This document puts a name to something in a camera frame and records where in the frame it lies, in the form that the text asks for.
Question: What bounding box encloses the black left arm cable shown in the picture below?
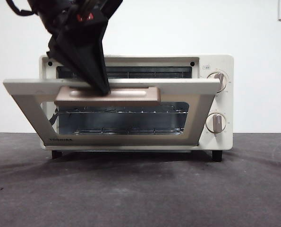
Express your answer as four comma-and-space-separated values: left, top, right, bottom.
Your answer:
5, 0, 38, 15

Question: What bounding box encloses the metal wire oven rack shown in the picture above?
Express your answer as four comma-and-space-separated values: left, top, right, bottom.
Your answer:
56, 106, 188, 117

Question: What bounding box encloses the glass oven door with handle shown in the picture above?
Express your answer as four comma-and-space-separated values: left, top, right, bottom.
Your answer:
2, 79, 222, 147

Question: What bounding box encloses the cream Toshiba toaster oven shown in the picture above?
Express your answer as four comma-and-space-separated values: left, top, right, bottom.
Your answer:
38, 53, 235, 163

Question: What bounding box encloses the cream oven knob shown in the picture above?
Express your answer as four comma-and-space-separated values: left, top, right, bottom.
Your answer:
206, 72, 229, 92
205, 113, 228, 133

